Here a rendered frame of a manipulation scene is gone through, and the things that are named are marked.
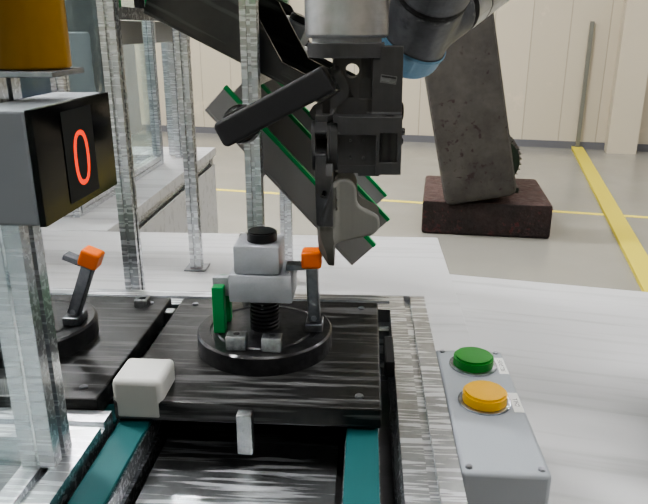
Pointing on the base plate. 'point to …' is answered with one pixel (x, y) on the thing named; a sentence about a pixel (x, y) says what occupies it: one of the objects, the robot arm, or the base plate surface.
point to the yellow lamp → (28, 35)
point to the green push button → (473, 359)
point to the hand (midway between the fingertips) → (324, 251)
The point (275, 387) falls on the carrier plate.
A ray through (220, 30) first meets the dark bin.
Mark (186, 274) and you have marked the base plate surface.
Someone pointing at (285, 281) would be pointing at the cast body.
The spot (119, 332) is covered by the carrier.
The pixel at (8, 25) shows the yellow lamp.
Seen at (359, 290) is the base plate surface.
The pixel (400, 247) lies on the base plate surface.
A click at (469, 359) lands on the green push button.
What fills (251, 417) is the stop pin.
